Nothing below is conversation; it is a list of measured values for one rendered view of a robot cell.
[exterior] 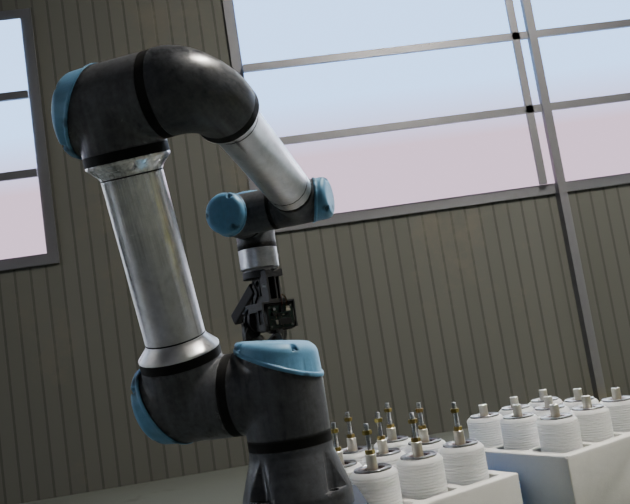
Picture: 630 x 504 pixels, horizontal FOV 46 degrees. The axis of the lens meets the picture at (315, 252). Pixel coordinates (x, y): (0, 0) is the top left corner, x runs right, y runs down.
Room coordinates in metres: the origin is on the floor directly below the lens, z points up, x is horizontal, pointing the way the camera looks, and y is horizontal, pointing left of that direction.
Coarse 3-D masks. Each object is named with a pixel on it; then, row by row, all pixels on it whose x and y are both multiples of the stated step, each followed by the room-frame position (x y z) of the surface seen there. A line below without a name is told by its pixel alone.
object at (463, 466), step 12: (480, 444) 1.61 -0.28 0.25; (444, 456) 1.60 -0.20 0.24; (456, 456) 1.58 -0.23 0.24; (468, 456) 1.58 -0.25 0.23; (480, 456) 1.59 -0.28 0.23; (444, 468) 1.61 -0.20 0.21; (456, 468) 1.59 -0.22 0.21; (468, 468) 1.58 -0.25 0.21; (480, 468) 1.59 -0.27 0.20; (456, 480) 1.59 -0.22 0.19; (468, 480) 1.58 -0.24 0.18; (480, 480) 1.58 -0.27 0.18
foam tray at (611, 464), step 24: (624, 432) 1.86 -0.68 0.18; (504, 456) 1.85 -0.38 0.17; (528, 456) 1.78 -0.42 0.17; (552, 456) 1.72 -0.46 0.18; (576, 456) 1.71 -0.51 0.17; (600, 456) 1.75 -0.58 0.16; (624, 456) 1.80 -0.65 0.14; (528, 480) 1.79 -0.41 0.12; (552, 480) 1.73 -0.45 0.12; (576, 480) 1.70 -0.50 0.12; (600, 480) 1.74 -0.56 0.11; (624, 480) 1.79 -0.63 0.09
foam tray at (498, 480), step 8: (488, 472) 1.65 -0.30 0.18; (496, 472) 1.64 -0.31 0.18; (504, 472) 1.62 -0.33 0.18; (512, 472) 1.61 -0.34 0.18; (488, 480) 1.57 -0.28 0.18; (496, 480) 1.57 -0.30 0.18; (504, 480) 1.58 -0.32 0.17; (512, 480) 1.59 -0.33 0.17; (448, 488) 1.57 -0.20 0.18; (456, 488) 1.55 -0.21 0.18; (464, 488) 1.54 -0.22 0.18; (472, 488) 1.53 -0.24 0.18; (480, 488) 1.54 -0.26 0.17; (488, 488) 1.55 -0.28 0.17; (496, 488) 1.57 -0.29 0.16; (504, 488) 1.58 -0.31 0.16; (512, 488) 1.59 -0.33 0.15; (440, 496) 1.50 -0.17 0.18; (448, 496) 1.50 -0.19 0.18; (456, 496) 1.51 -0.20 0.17; (464, 496) 1.52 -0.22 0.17; (472, 496) 1.53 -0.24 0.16; (480, 496) 1.54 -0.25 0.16; (488, 496) 1.55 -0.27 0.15; (496, 496) 1.56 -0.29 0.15; (504, 496) 1.58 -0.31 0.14; (512, 496) 1.59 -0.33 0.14; (520, 496) 1.60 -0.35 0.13
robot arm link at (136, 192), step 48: (96, 96) 0.90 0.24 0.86; (144, 96) 0.89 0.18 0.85; (96, 144) 0.92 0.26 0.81; (144, 144) 0.93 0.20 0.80; (144, 192) 0.96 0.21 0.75; (144, 240) 0.97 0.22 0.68; (144, 288) 0.99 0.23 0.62; (192, 288) 1.03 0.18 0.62; (144, 336) 1.03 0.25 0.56; (192, 336) 1.02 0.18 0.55; (144, 384) 1.04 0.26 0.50; (192, 384) 1.01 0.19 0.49; (144, 432) 1.05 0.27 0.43; (192, 432) 1.03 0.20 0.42
